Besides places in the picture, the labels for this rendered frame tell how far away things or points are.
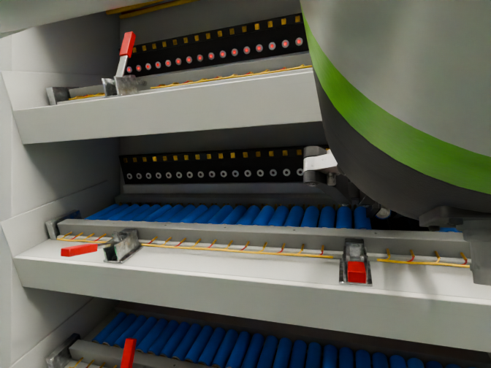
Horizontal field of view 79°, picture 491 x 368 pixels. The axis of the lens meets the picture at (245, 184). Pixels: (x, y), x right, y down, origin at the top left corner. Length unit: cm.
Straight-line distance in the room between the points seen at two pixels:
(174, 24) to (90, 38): 15
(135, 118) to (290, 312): 27
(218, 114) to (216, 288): 18
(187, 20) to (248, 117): 35
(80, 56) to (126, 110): 25
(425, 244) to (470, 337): 8
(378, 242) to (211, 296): 18
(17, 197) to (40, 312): 17
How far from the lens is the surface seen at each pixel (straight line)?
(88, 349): 55
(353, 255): 29
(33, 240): 52
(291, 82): 30
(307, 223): 36
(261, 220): 38
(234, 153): 47
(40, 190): 53
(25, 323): 54
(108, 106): 39
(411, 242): 33
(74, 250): 35
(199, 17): 61
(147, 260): 38
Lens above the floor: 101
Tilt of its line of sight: 1 degrees up
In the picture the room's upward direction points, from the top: straight up
